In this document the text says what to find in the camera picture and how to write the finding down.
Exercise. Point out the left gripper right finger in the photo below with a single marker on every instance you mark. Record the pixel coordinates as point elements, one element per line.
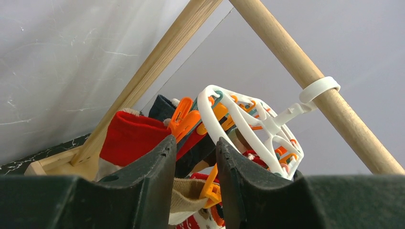
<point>254,198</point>

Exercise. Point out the white sock hanger with clips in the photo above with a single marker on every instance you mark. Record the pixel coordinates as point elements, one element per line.
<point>217,109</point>

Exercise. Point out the brown striped sock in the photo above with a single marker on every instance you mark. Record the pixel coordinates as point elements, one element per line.
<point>185,199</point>

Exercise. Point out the navy sock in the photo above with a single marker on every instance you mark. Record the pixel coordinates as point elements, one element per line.
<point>193,148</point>

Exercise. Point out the wooden clothes rack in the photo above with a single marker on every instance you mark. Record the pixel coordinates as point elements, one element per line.
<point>360,43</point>

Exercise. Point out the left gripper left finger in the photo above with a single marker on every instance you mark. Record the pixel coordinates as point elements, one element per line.
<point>137,196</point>

